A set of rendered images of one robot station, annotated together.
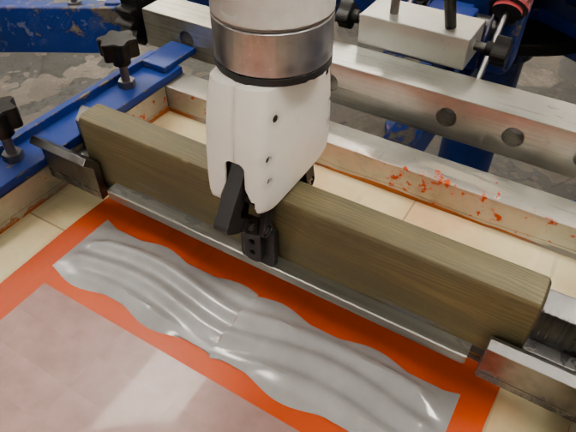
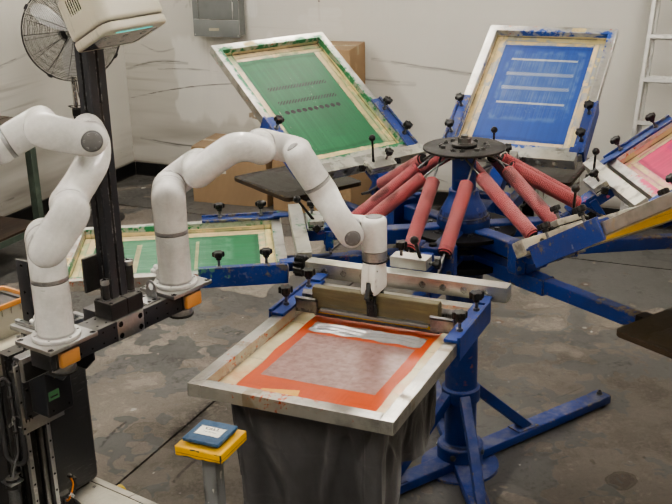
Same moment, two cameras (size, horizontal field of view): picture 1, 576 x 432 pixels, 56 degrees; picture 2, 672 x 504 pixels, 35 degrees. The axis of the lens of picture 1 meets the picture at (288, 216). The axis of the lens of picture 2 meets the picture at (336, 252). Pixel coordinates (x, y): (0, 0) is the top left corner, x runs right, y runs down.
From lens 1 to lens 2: 2.78 m
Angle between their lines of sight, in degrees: 25
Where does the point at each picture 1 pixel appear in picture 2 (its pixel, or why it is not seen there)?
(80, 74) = (120, 352)
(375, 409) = (407, 341)
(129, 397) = (345, 345)
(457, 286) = (421, 306)
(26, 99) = not seen: hidden behind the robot
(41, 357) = (317, 342)
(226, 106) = (367, 269)
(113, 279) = (328, 329)
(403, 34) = (405, 261)
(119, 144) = (326, 292)
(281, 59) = (378, 258)
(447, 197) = not seen: hidden behind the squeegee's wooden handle
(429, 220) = not seen: hidden behind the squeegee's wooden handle
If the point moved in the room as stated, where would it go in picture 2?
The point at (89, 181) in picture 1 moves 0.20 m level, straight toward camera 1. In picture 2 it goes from (313, 307) to (348, 329)
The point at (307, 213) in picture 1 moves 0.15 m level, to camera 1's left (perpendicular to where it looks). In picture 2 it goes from (384, 297) to (334, 301)
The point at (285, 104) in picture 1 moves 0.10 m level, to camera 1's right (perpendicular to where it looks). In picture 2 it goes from (379, 268) to (412, 266)
